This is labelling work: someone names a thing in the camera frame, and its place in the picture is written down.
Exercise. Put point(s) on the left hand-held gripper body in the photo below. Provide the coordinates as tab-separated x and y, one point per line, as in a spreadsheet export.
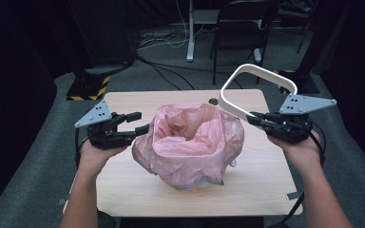
103	136

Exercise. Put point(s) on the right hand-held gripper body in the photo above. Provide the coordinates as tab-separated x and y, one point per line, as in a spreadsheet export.
291	129

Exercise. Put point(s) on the white trash bin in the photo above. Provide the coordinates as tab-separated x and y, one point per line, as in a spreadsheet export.
233	163

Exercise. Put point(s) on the pink plastic bag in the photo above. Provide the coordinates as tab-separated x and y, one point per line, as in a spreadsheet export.
187	164

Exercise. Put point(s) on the person's left hand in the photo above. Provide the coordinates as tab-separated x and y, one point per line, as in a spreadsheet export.
95	158

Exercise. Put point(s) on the person's right hand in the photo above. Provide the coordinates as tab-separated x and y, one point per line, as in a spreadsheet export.
307	155

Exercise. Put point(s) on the black table grommet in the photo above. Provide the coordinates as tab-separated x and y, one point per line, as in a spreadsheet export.
213	101

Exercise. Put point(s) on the black stand with striped base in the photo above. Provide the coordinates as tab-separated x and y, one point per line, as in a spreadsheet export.
304	83
88	84

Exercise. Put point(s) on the grey tape piece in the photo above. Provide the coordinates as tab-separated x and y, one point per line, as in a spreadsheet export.
292	195
62	201

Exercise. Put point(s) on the black folding chair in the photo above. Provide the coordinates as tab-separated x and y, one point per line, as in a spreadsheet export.
239	34

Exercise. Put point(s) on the dark table frame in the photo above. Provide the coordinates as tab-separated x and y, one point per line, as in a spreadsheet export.
302	39

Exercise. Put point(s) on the white desk frame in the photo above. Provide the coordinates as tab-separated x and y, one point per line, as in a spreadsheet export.
190	31

